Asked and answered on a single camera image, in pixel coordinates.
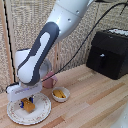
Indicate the white floral rim plate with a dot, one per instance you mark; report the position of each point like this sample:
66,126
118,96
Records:
40,113

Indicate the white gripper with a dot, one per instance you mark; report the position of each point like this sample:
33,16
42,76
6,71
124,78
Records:
25,91

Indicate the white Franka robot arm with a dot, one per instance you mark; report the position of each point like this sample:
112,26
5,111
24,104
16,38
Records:
50,36

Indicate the black toaster oven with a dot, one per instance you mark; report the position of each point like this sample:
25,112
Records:
108,55

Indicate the pink mug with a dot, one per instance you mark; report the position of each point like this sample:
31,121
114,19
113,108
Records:
52,82

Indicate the yellow food in bowl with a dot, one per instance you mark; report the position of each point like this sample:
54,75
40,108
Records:
59,94

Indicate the wooden vertical beam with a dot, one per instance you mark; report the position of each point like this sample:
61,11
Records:
7,43

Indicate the yellow bread piece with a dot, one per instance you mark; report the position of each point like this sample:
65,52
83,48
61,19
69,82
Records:
28,106

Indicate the small white bowl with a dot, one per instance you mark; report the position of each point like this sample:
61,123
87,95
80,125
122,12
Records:
61,97

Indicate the white object with dark dots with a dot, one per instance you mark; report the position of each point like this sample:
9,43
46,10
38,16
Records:
119,32

